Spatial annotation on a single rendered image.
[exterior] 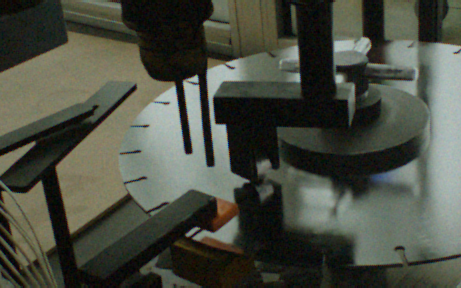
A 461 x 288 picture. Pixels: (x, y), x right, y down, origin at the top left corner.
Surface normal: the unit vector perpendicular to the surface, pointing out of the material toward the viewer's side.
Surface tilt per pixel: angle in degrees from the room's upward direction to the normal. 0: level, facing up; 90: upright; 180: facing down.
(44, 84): 0
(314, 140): 5
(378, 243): 0
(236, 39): 90
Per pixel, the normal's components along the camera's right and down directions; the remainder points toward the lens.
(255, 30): -0.62, 0.41
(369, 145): -0.08, -0.84
